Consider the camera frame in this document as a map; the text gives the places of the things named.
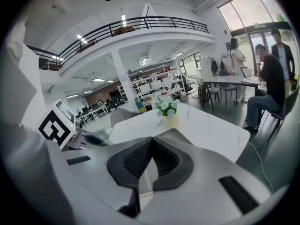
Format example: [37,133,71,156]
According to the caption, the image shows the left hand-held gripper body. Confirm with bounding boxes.
[38,99,88,151]

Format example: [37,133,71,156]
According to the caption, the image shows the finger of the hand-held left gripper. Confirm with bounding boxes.
[83,134,110,147]

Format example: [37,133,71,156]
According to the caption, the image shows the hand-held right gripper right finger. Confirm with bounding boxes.
[131,127,274,225]

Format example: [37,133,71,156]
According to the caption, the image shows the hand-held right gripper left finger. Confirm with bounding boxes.
[46,136,153,225]

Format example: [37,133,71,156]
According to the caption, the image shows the row of office desks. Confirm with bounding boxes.
[76,97,123,124]

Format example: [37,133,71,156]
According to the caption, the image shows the grey shell chair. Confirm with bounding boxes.
[110,108,141,129]

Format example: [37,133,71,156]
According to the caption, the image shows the person's white shirt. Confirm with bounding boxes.
[0,0,71,225]

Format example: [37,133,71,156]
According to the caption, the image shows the white marble table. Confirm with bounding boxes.
[108,102,251,164]

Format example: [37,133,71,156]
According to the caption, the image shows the potted blue white flowers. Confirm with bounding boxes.
[151,96,180,128]

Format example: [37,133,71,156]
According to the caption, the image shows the white metal shelving rack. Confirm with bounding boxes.
[127,59,186,103]

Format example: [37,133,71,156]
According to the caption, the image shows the light grey dining chair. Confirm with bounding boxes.
[195,77,221,105]

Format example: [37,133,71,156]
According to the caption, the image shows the dark grey dining chair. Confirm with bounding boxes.
[218,70,238,107]

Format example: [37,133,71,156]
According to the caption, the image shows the grey meeting table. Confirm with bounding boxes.
[201,75,262,112]

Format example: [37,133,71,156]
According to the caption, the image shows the black balcony railing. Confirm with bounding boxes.
[25,16,210,71]

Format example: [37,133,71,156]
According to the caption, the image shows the grey chair with black legs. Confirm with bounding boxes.
[264,85,300,143]

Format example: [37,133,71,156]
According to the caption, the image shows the open laptop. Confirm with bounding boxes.
[240,67,261,83]

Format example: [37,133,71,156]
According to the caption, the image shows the large glass window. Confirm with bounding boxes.
[217,0,295,76]

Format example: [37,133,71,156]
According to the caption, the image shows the white floor cable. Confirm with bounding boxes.
[247,141,274,195]

